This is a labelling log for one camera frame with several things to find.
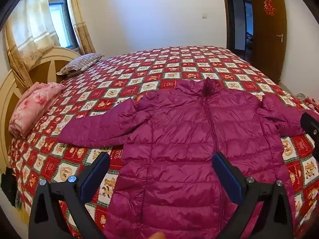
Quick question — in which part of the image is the dark wooden door frame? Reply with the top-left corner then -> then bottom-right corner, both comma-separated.
221,0 -> 255,63

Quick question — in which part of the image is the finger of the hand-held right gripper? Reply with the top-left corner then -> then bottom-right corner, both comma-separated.
300,112 -> 319,155

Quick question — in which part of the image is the striped pillow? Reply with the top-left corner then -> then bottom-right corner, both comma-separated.
56,53 -> 104,77

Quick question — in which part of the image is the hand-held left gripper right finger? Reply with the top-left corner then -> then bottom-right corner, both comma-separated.
211,152 -> 294,239

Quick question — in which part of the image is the person's left hand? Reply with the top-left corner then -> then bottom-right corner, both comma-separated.
146,231 -> 166,239

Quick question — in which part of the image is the window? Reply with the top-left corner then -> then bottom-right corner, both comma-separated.
46,0 -> 75,49

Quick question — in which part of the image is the red paper door decoration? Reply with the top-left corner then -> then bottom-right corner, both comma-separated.
263,0 -> 277,15

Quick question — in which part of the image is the red bear-print bedspread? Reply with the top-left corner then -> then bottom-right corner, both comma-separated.
7,45 -> 319,239

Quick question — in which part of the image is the pile of red packages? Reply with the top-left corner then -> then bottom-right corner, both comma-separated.
296,93 -> 319,110

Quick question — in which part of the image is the dark object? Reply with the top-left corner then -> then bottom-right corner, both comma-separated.
0,169 -> 17,207

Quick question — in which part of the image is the beige patterned curtain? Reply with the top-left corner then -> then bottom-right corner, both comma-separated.
5,0 -> 59,85
65,0 -> 96,55

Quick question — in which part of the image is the folded pink floral blanket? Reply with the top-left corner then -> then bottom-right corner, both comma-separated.
8,82 -> 66,138

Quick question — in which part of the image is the cream wooden headboard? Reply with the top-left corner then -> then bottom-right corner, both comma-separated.
0,46 -> 83,175

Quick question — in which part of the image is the brown wooden door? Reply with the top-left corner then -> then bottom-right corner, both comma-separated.
250,0 -> 286,82

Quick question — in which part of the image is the magenta puffer jacket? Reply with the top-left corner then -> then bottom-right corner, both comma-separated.
58,77 -> 308,239

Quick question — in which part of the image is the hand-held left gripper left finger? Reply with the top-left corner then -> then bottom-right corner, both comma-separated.
29,152 -> 110,239

